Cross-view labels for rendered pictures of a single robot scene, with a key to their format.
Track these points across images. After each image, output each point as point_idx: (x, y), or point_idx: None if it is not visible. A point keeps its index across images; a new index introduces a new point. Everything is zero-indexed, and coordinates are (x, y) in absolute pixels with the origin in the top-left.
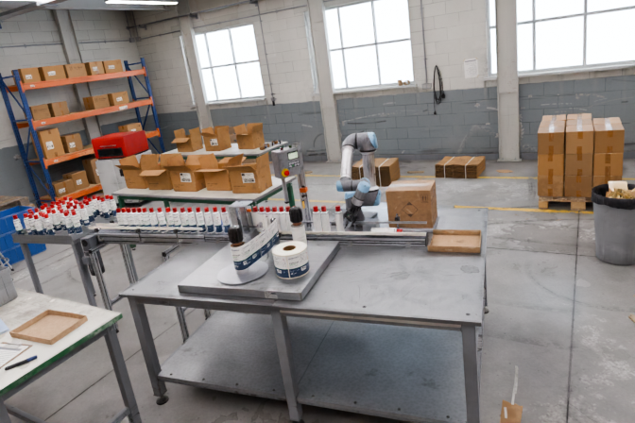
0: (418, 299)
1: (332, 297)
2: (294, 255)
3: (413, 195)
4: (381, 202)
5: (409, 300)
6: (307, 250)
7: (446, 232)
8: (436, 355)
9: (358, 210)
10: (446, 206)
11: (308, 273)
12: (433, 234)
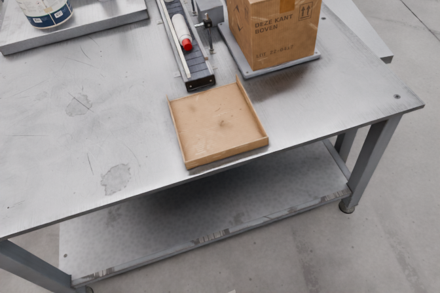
0: (6, 154)
1: (11, 74)
2: None
3: None
4: None
5: (4, 146)
6: None
7: (243, 94)
8: (164, 201)
9: None
10: (380, 47)
11: (46, 29)
12: (236, 82)
